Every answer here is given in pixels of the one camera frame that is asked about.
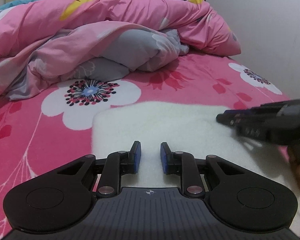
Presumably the cream white fleece sweater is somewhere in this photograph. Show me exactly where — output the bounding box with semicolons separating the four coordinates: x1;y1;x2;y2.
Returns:
91;101;300;236

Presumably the pink floral bed sheet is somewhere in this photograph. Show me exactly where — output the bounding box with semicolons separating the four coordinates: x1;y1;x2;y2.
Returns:
0;52;286;239

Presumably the pink grey floral duvet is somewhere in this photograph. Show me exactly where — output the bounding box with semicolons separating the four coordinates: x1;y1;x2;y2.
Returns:
0;0;241;97

